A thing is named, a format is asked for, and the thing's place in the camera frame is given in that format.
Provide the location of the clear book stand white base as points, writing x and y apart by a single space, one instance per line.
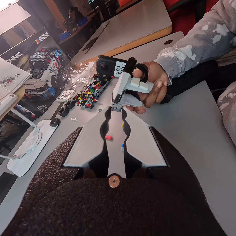
36 147

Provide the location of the blue white pin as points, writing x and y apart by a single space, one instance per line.
122 147

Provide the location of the person's grey patterned sweatshirt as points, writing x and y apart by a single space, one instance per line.
228 110

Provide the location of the sticker sheet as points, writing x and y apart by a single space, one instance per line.
65 95

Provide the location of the red small brick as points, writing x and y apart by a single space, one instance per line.
108 137

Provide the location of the black desk mat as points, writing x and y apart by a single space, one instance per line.
7 186

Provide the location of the person's right forearm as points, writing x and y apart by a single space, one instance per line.
199 40

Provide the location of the red office chair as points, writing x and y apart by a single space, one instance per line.
184 16

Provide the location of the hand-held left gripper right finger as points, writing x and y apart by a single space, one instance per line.
145 145

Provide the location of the grey connector piece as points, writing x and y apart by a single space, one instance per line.
116 107

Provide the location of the clear plastic bags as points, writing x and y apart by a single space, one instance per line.
79 71

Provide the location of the white small part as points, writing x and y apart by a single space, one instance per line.
74 119

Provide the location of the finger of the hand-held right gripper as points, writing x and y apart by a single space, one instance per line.
130 100
120 86

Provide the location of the toy car chassis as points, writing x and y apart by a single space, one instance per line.
94 90

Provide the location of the white flat panel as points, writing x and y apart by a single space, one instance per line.
12 18

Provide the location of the person's right hand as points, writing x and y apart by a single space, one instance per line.
158 81

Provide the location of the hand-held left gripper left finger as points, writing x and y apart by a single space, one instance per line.
86 145

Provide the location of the toy car set box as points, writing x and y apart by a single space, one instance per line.
42 60

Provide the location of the wood-edged grey table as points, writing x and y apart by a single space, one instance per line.
129 27

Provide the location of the black office chair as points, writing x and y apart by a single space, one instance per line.
189 83

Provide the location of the grey desk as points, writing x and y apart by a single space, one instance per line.
175 119

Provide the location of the white instruction booklet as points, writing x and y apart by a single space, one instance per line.
12 79

